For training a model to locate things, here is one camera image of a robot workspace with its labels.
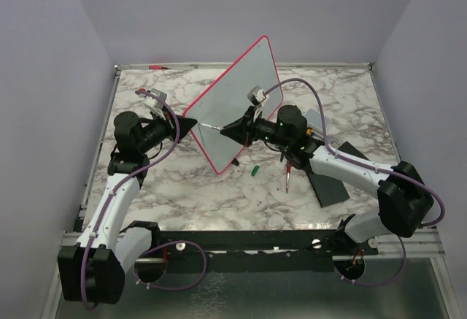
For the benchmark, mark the pink framed whiteboard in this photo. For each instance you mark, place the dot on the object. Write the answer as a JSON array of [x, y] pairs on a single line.
[[225, 101]]

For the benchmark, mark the green whiteboard marker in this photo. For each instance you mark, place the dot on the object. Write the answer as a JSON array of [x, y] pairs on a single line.
[[206, 125]]

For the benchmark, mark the grey white router box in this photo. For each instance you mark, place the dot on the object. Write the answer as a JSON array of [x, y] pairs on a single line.
[[314, 119]]

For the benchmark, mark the black flat box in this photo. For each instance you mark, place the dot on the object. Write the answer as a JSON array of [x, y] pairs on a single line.
[[329, 191]]

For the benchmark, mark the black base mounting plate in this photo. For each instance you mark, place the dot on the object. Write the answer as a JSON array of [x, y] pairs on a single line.
[[254, 251]]

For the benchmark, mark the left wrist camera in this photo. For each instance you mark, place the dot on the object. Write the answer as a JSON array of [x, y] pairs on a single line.
[[154, 105]]

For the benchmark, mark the green marker cap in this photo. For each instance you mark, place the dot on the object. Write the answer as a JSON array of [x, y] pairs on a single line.
[[255, 170]]

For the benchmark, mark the black network switch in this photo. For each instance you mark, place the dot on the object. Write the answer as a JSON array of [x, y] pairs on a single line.
[[349, 149]]

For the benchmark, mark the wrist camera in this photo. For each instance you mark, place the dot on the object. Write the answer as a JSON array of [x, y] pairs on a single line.
[[154, 105], [258, 98]]

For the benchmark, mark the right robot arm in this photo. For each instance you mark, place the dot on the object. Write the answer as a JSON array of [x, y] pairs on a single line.
[[403, 201]]

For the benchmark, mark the aluminium frame rail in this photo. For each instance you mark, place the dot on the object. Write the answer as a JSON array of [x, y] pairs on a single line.
[[425, 243]]

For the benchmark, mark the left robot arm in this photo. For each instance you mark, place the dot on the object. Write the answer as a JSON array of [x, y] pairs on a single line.
[[93, 270]]

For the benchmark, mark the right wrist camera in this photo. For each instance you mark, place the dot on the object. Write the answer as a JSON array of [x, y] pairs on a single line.
[[258, 98]]

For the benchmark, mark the blue transparent screwdriver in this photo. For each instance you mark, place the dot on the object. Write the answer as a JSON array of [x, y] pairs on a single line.
[[288, 171]]

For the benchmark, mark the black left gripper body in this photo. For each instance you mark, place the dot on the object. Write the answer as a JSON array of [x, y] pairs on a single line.
[[158, 131]]

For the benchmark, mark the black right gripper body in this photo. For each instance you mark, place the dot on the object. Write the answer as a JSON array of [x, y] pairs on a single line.
[[263, 130]]

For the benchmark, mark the red marker at wall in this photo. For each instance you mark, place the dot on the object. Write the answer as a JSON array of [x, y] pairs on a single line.
[[158, 67]]

